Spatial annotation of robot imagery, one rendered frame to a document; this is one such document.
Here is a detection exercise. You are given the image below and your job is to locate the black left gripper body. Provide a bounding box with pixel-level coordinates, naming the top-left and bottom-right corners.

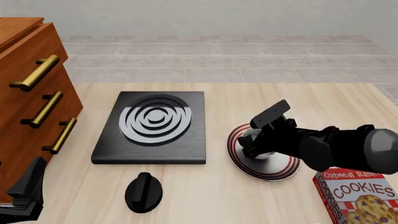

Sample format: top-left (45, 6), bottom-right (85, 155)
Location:
top-left (0, 198), bottom-right (44, 222)

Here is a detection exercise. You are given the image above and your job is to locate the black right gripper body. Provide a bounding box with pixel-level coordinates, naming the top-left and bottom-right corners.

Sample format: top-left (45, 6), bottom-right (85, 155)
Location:
top-left (254, 116), bottom-right (302, 156)

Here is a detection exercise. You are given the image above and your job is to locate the flat black stove plate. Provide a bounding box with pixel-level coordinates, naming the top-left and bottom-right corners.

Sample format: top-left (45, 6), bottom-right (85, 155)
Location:
top-left (91, 90), bottom-right (208, 166)

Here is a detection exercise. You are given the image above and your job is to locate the large wooden drawer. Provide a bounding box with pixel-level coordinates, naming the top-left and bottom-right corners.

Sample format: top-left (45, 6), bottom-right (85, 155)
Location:
top-left (0, 22), bottom-right (69, 113)

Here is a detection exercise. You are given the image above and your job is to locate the long brass drawer handle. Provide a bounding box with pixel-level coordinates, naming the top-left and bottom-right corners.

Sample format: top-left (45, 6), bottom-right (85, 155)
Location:
top-left (9, 54), bottom-right (60, 93)

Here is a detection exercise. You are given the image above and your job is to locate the wooden cabinet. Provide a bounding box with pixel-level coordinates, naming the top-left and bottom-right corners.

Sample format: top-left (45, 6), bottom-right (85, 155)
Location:
top-left (0, 17), bottom-right (84, 204)

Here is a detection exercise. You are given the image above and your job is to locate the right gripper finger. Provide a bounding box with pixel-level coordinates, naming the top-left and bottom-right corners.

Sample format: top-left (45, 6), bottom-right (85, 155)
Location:
top-left (243, 147), bottom-right (262, 160)
top-left (237, 136), bottom-right (259, 151)

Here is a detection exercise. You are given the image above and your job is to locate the round black stove knob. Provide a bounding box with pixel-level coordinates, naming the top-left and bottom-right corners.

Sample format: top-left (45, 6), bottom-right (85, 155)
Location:
top-left (124, 172), bottom-right (164, 214)

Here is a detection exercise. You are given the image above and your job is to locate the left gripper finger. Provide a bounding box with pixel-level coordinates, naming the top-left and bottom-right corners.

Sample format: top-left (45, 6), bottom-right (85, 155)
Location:
top-left (6, 156), bottom-right (48, 209)

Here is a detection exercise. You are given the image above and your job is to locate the printed cookies box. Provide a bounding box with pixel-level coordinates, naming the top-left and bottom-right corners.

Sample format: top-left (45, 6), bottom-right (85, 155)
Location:
top-left (312, 167), bottom-right (398, 224)

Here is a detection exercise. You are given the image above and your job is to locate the plate with red rings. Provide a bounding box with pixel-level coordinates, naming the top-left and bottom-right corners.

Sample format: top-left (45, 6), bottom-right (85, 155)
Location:
top-left (226, 123), bottom-right (303, 182)

